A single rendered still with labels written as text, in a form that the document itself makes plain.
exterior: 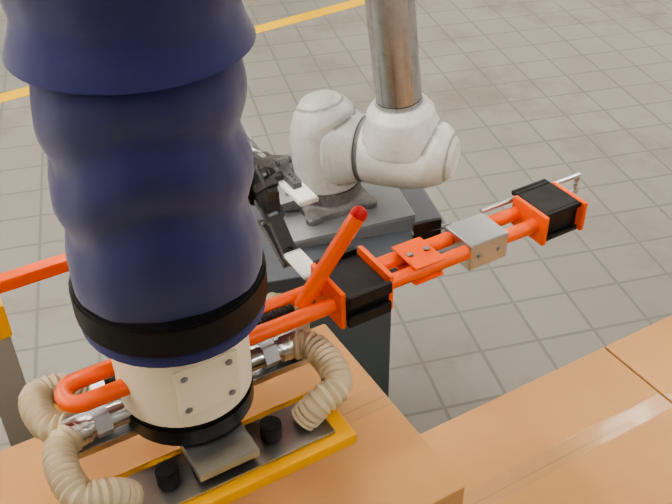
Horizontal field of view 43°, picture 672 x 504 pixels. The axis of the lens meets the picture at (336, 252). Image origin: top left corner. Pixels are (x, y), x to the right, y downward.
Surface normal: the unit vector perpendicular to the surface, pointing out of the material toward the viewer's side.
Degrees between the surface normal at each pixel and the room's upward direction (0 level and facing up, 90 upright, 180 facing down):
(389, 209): 5
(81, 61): 69
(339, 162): 88
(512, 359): 0
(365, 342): 90
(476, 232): 0
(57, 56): 63
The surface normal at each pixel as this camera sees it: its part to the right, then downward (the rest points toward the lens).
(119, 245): -0.33, 0.36
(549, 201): -0.01, -0.80
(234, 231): 0.87, 0.01
